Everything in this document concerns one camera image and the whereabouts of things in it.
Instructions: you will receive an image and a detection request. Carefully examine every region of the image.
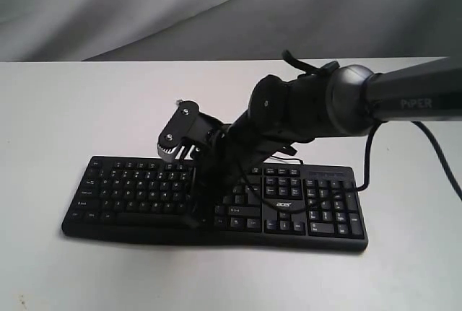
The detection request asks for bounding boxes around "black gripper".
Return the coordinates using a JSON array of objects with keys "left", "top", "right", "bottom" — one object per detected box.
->
[{"left": 182, "top": 123, "right": 296, "bottom": 230}]

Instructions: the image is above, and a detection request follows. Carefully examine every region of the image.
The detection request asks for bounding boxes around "black acer keyboard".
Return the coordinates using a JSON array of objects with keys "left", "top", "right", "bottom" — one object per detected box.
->
[{"left": 61, "top": 156, "right": 368, "bottom": 252}]

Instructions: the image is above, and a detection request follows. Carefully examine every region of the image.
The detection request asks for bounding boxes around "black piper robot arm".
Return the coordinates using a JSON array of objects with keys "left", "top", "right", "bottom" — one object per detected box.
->
[{"left": 178, "top": 52, "right": 461, "bottom": 228}]

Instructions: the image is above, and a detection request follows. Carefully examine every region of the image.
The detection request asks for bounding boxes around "grey backdrop cloth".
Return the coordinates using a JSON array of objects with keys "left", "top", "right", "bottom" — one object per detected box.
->
[{"left": 1, "top": 0, "right": 461, "bottom": 61}]

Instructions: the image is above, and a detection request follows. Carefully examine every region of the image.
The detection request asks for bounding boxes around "black USB cable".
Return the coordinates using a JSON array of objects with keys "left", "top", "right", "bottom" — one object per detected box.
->
[{"left": 175, "top": 98, "right": 305, "bottom": 166}]

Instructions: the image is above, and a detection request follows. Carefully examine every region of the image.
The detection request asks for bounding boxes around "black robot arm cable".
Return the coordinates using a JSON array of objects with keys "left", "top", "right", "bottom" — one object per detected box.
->
[{"left": 230, "top": 119, "right": 462, "bottom": 214}]

